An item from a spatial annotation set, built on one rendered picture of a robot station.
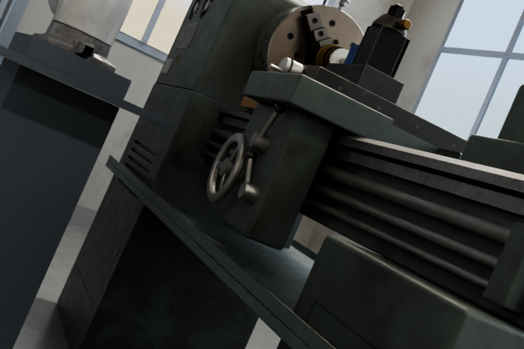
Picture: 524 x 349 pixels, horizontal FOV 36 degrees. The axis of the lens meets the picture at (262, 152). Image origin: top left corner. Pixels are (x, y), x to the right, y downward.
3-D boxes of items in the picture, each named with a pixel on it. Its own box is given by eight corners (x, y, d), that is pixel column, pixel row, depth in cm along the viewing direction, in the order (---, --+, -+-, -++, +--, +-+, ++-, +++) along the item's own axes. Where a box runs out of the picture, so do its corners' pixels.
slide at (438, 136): (280, 82, 178) (288, 64, 178) (431, 156, 193) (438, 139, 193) (311, 86, 161) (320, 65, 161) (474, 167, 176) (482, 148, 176)
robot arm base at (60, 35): (47, 41, 179) (58, 19, 179) (30, 37, 198) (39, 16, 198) (120, 75, 187) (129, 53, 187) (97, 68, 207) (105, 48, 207)
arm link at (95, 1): (57, 19, 184) (96, -67, 184) (43, 18, 200) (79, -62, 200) (120, 50, 191) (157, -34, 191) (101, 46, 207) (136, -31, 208)
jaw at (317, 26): (305, 52, 228) (294, 12, 225) (320, 47, 229) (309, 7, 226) (320, 52, 217) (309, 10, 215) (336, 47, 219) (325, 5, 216)
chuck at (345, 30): (238, 82, 229) (288, -15, 230) (326, 132, 239) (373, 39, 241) (247, 83, 220) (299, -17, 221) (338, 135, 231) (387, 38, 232)
